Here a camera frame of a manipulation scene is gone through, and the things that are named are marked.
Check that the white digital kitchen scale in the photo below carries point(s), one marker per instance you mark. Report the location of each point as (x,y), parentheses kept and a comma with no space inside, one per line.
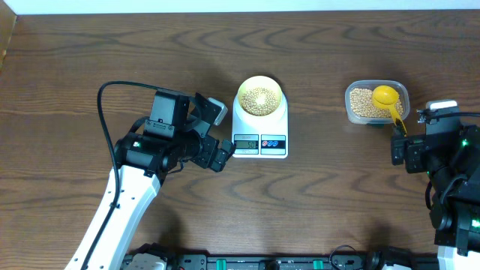
(256,136)

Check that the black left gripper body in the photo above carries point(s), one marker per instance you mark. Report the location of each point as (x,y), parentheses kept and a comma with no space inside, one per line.
(188,143)

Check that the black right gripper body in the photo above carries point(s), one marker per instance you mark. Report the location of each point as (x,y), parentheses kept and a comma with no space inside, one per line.
(417,158)

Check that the yellow plastic bowl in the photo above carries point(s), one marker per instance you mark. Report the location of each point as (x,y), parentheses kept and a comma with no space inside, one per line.
(260,81)

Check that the soybeans in bowl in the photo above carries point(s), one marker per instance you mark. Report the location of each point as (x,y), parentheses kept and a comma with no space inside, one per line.
(259,101)

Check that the soybeans pile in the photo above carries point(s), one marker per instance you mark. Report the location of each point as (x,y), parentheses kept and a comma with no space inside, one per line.
(361,104)

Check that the yellow measuring scoop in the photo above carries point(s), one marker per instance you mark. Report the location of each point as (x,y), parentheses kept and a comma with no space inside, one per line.
(384,98)

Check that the clear plastic container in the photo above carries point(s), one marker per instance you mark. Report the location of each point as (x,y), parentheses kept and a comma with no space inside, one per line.
(372,84)

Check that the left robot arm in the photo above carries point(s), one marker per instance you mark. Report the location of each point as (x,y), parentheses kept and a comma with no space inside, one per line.
(140,166)

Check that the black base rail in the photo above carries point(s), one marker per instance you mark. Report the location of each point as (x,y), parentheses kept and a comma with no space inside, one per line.
(154,256)

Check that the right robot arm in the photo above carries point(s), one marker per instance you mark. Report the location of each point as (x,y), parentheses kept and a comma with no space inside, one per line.
(452,198)

